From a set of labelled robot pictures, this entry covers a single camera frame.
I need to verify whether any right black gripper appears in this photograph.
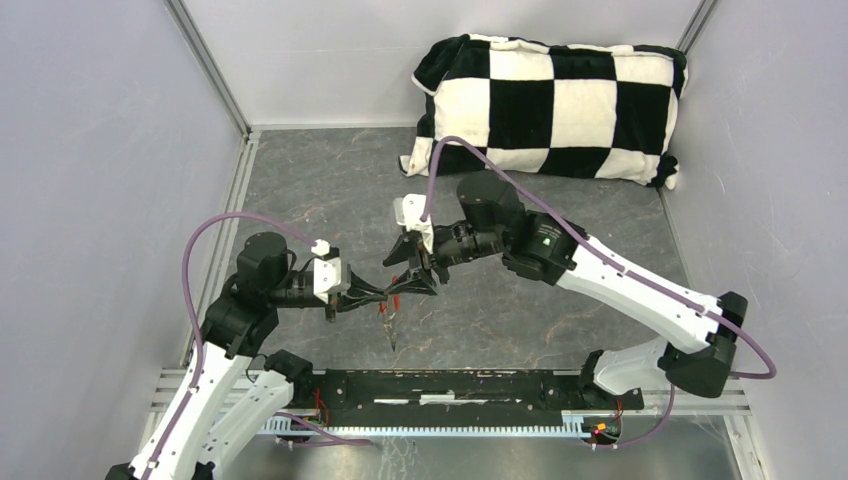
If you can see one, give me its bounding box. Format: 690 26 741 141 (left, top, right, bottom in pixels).
383 221 506 297

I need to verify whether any red grey keyring holder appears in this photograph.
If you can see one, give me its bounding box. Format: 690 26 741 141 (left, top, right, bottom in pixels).
378 293 400 353

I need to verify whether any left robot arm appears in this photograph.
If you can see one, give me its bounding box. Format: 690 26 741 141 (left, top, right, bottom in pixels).
107 232 386 479

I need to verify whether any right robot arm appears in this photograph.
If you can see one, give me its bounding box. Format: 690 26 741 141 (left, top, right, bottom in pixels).
383 171 747 408

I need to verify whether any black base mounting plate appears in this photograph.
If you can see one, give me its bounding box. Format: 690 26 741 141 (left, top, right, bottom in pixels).
287 369 645 428

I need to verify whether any black white checkered pillow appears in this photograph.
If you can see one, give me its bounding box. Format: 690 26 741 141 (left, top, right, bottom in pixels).
398 34 688 189

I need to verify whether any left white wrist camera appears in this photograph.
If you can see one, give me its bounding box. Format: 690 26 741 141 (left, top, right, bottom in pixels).
311 239 351 304

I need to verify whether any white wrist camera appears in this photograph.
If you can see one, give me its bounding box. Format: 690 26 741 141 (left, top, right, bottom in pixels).
311 239 351 304
392 194 434 253

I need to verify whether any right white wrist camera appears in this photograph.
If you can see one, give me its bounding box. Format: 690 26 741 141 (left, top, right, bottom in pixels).
392 194 434 253

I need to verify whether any blue white cable duct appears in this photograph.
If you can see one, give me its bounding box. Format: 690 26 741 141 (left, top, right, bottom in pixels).
235 411 624 439

